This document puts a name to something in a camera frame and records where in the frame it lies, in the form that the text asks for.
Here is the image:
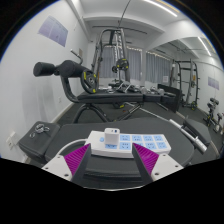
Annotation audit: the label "white power strip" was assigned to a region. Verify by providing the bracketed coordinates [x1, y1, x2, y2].
[84, 130, 172, 160]

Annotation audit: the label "white power strip cable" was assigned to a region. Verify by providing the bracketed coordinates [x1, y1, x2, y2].
[54, 138, 88, 158]

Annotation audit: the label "black box panel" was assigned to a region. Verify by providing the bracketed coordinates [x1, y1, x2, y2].
[157, 83, 183, 113]

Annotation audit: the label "grey cable machine frame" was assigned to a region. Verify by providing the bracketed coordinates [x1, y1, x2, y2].
[90, 28, 133, 85]

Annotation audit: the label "group of dumbbells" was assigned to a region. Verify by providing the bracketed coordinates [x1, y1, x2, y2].
[106, 81, 165, 96]

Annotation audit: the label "black bench with roller pads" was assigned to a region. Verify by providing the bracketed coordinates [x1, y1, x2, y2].
[32, 49, 176, 124]

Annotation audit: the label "small purple wall poster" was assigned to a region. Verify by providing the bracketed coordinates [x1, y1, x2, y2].
[207, 76, 221, 91]

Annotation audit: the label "long ceiling strip light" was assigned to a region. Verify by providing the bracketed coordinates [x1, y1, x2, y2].
[143, 0, 178, 18]
[198, 36, 213, 57]

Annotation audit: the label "white charger block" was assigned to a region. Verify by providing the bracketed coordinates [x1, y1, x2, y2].
[104, 127, 121, 147]

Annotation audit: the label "grey window curtain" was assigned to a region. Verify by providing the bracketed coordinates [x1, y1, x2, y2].
[99, 46, 143, 83]
[145, 51, 172, 85]

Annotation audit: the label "black weight plate yellow marks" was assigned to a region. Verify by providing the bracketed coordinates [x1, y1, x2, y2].
[111, 58, 130, 73]
[80, 69, 100, 95]

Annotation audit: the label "black exercise machine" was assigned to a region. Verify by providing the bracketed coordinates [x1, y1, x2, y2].
[203, 97, 224, 133]

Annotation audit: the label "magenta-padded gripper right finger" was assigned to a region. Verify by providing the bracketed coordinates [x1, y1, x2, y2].
[130, 143, 184, 187]

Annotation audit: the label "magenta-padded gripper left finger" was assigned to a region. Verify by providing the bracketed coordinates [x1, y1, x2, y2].
[41, 143, 93, 187]

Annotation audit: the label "large purple wall poster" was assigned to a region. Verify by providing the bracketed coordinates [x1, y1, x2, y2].
[37, 15, 69, 48]

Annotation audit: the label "white wall socket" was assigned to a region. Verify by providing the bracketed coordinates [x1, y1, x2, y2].
[5, 131, 18, 151]

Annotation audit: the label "black padded seat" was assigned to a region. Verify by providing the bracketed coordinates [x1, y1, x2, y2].
[181, 116, 213, 148]

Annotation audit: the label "black power rack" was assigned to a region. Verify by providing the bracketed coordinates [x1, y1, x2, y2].
[169, 59, 201, 111]

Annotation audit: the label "silver barbell bar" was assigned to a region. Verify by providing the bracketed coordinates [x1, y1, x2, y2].
[168, 118, 208, 155]

